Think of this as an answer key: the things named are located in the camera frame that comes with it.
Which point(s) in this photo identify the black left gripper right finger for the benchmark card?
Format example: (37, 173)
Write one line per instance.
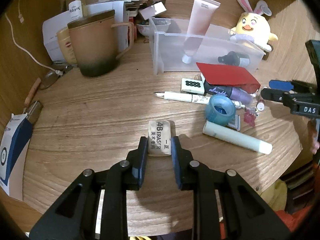
(223, 200)

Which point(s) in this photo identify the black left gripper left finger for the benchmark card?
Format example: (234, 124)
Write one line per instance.
(74, 214)

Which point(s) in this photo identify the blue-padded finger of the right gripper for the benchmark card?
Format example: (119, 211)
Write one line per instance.
(281, 85)

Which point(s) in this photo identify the dark green small bottle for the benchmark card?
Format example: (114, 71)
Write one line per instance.
(235, 59)

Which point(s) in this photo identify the blue tape roll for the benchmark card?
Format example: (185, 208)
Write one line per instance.
(220, 110)

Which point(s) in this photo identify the pale green tube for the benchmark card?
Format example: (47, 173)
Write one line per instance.
(236, 138)

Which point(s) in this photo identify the white pen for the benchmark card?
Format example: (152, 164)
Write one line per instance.
(204, 100)

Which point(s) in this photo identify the pink cream tube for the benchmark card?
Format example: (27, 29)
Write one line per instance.
(200, 19)

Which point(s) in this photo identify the white 4B eraser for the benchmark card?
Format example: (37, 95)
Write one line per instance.
(160, 133)

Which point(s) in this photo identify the person's hand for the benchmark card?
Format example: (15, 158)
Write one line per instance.
(313, 138)

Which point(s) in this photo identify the blue white small packet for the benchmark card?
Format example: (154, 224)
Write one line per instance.
(235, 123)

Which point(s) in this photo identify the yellow chick bunny plush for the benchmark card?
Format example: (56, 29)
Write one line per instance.
(253, 26)

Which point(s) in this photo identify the blue white product box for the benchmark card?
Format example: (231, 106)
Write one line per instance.
(14, 146)

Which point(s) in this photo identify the eyeglasses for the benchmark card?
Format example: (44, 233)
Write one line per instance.
(33, 108)

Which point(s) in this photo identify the clear plastic organizer bin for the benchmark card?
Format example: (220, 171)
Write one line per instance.
(167, 48)

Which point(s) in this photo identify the bowl of trinkets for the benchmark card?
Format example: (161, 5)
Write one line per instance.
(154, 24)

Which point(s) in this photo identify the small white pink box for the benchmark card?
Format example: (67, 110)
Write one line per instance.
(152, 10)

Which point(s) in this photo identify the beige small bottle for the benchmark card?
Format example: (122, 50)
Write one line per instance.
(65, 45)

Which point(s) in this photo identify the brown mug with lid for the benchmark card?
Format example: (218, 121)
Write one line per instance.
(95, 45)

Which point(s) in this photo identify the white paper box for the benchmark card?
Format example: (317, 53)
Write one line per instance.
(95, 12)

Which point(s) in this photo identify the green spray bottle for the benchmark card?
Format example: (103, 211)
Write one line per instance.
(75, 9)

